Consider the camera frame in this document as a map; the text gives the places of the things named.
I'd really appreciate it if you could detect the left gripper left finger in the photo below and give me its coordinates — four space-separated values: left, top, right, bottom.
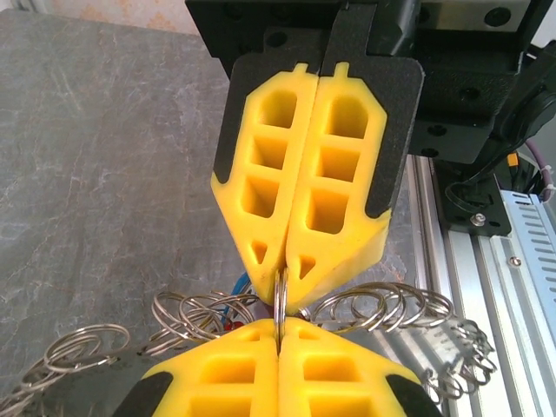
110 318 280 417

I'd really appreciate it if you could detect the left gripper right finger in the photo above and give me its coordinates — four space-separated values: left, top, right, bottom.
277 315 444 417

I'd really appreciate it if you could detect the red key tag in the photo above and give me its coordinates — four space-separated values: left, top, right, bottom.
228 303 277 334

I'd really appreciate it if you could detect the blue key tag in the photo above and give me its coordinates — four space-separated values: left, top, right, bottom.
219 271 261 329

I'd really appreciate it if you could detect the steel keyring plate with rings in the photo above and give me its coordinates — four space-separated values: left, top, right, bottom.
0 267 500 417

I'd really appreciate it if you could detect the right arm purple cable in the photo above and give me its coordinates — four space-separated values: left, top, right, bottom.
525 138 556 196

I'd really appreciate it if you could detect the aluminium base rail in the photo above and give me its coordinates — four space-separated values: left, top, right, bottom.
406 154 556 417

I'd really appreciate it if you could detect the slotted grey cable duct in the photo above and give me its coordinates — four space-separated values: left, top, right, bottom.
499 186 556 314

